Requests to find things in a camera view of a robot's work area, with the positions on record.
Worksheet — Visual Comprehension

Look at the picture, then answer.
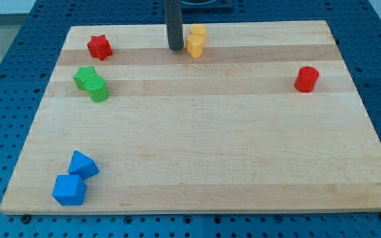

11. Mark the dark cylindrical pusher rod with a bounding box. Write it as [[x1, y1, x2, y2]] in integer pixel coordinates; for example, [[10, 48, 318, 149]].
[[164, 0, 184, 51]]

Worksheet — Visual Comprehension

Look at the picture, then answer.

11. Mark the yellow heart block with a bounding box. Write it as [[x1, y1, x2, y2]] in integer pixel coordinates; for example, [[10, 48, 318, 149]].
[[187, 34, 204, 58]]

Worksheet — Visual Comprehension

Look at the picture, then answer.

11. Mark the yellow hexagon block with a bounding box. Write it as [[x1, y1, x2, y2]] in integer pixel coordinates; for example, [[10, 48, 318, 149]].
[[189, 23, 207, 45]]

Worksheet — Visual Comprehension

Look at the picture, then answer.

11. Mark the red star block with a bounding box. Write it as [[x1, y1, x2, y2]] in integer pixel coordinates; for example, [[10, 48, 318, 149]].
[[87, 34, 113, 61]]

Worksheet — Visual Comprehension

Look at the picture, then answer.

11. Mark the green star block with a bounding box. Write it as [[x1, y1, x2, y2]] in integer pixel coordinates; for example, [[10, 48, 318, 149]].
[[73, 65, 97, 90]]

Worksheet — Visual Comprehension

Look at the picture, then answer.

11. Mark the green cylinder block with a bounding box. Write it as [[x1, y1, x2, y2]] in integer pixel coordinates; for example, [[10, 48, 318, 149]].
[[85, 75, 110, 102]]

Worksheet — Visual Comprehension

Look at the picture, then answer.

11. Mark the wooden board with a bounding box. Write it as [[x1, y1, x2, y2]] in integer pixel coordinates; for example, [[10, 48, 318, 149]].
[[0, 20, 381, 215]]

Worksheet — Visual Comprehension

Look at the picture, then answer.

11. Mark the red cylinder block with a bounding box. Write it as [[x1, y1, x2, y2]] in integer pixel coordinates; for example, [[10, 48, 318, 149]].
[[294, 66, 319, 93]]

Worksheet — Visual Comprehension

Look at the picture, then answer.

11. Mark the blue triangle block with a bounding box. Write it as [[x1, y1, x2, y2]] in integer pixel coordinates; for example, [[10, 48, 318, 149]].
[[67, 150, 100, 180]]

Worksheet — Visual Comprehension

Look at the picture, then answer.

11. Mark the blue cube block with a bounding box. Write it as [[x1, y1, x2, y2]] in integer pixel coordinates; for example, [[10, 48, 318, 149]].
[[52, 175, 87, 206]]

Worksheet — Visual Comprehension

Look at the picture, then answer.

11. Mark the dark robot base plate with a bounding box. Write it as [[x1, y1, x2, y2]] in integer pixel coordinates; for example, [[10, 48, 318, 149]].
[[180, 0, 233, 10]]

